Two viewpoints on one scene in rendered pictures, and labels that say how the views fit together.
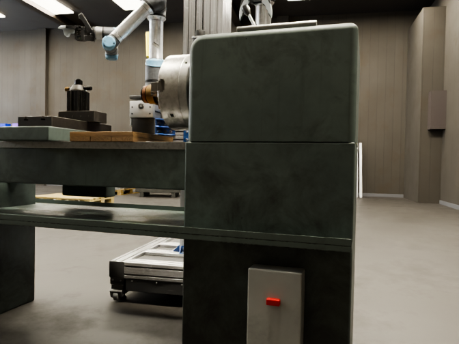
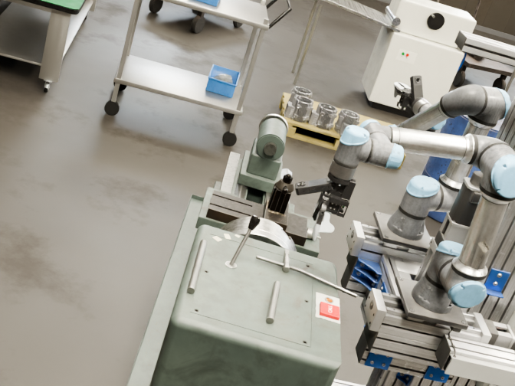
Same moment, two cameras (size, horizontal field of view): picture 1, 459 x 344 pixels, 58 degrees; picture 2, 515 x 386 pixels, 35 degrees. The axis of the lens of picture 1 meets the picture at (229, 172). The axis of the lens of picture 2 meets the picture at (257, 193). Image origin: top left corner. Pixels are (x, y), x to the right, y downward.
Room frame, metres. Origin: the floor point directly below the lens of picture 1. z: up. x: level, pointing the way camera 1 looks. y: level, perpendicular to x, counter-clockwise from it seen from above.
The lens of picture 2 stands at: (0.79, -2.12, 2.54)
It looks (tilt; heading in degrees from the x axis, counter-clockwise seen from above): 25 degrees down; 68
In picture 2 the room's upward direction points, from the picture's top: 19 degrees clockwise
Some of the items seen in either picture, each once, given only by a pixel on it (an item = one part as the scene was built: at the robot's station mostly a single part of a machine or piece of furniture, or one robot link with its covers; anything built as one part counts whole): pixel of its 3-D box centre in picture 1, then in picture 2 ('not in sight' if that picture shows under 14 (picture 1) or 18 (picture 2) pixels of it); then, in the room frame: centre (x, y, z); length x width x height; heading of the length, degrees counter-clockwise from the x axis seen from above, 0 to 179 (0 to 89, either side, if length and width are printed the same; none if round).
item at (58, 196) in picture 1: (73, 194); not in sight; (7.41, 2.77, 0.17); 1.21 x 0.84 x 0.34; 79
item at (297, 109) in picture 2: not in sight; (343, 119); (3.88, 4.21, 0.16); 1.16 x 0.79 x 0.32; 168
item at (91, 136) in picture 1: (124, 138); not in sight; (1.86, 0.47, 0.89); 0.36 x 0.30 x 0.04; 162
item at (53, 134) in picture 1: (62, 137); (259, 224); (2.01, 0.81, 0.90); 0.53 x 0.30 x 0.06; 162
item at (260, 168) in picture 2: not in sight; (267, 151); (2.14, 1.33, 1.01); 0.30 x 0.20 x 0.29; 72
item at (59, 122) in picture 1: (68, 125); (257, 217); (1.97, 0.76, 0.95); 0.43 x 0.18 x 0.04; 162
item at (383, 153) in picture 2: not in sight; (381, 152); (1.93, -0.10, 1.71); 0.11 x 0.11 x 0.08; 83
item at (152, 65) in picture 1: (155, 69); (421, 194); (2.48, 0.45, 1.33); 0.13 x 0.12 x 0.14; 10
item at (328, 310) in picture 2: not in sight; (329, 312); (1.85, -0.30, 1.26); 0.06 x 0.06 x 0.02; 72
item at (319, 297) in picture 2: not in sight; (325, 315); (1.85, -0.28, 1.23); 0.13 x 0.08 x 0.06; 72
